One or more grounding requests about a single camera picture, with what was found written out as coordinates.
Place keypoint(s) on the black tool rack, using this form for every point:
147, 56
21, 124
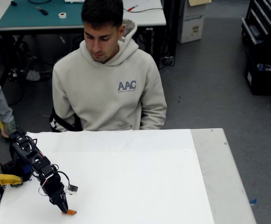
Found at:
254, 23

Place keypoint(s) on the white cardboard box green print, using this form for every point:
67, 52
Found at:
191, 28

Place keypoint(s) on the brown cardboard piece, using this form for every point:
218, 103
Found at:
198, 2

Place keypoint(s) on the blue tape scrap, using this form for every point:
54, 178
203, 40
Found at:
253, 201

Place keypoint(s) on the white workshop table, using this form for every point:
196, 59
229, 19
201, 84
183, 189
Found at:
149, 18

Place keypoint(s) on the small orange object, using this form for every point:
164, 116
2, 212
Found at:
72, 212

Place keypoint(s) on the yellow clamp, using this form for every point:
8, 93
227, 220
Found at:
4, 179

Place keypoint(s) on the white tape roll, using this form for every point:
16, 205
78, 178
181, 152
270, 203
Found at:
62, 15

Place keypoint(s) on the white paper sheet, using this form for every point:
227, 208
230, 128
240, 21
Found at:
126, 175

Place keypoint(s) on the white wrist camera board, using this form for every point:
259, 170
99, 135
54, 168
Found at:
71, 189

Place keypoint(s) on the small black object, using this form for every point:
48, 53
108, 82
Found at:
13, 2

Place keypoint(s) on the grey plastic bag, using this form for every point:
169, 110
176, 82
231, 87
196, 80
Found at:
33, 75

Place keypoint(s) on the seated man in beige hoodie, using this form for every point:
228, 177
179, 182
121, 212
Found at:
102, 98

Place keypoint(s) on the green cutting mat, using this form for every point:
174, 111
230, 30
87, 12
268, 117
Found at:
44, 19

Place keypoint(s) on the black storage crate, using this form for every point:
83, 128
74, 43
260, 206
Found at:
259, 84

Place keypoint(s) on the black utility knife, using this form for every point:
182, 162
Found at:
42, 10

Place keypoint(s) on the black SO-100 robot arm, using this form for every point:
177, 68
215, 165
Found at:
39, 164

